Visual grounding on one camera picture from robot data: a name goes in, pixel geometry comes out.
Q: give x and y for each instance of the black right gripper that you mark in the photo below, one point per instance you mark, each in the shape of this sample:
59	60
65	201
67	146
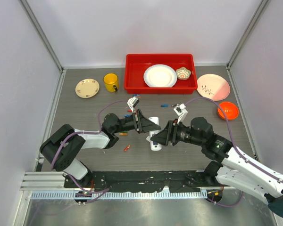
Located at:
169	133

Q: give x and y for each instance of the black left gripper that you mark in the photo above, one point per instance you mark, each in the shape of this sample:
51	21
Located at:
142	124

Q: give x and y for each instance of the white remote control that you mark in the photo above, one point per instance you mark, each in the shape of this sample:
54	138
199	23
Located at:
154	146

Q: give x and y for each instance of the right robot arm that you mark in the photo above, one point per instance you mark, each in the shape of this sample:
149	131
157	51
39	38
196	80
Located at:
229	166

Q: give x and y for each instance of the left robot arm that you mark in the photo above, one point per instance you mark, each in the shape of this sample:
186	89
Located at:
61	148

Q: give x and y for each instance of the white paper plate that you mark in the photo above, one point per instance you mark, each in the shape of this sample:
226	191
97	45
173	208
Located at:
160	76

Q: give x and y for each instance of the yellow mug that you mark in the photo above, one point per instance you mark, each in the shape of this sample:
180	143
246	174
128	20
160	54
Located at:
111	82

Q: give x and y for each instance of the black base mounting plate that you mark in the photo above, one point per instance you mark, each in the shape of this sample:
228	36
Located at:
178	181

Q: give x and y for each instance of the red plastic bin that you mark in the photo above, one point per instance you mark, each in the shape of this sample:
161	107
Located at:
136	65

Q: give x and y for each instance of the patterned small bowl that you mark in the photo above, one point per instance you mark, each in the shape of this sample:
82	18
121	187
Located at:
183	73

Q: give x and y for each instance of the cream floral plate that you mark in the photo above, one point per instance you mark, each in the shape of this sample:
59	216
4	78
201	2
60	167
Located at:
87	88

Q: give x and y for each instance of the pink white plate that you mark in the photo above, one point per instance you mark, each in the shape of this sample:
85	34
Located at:
213	86

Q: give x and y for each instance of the orange plastic bowl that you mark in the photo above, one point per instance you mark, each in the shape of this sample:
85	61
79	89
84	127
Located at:
230	109

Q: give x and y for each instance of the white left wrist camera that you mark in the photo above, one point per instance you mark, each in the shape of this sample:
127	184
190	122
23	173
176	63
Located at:
132	103

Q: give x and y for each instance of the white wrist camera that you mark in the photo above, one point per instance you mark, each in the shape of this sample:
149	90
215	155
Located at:
181	112
132	103

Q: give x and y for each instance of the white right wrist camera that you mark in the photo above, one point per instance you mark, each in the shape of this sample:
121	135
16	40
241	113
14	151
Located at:
181	112

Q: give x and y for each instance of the white slotted cable duct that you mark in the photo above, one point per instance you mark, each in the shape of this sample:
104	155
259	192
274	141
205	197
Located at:
80	195

